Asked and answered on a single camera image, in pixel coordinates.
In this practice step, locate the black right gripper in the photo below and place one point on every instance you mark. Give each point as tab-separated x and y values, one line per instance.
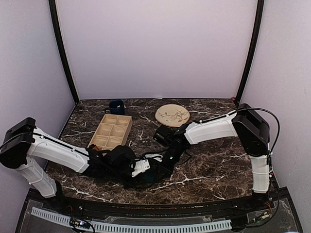
166	170

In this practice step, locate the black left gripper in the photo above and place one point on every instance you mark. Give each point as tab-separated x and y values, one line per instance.
139	180

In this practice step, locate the black red yellow argyle sock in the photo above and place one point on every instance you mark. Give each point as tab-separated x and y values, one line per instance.
94	147

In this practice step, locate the wooden compartment box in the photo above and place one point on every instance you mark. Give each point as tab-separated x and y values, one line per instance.
112	131

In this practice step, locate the dark green sock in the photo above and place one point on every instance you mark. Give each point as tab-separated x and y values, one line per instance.
150	176

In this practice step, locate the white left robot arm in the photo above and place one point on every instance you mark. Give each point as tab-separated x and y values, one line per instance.
25	141

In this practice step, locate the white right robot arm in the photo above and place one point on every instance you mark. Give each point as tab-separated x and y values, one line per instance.
245	123

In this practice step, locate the bird pattern ceramic plate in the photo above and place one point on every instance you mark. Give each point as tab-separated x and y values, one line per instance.
172	115

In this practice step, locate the blue enamel mug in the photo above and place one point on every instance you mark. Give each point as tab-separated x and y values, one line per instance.
115	107

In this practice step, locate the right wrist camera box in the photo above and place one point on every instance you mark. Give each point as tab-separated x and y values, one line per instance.
155	156

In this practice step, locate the white slotted cable duct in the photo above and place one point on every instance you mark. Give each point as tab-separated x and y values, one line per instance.
113	224

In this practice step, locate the black right corner frame post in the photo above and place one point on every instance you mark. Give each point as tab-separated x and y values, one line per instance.
251	52

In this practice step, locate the black corner frame post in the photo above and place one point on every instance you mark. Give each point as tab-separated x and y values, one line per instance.
61	50
251	52

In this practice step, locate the black left corner frame post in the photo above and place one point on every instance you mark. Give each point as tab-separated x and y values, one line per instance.
61	50

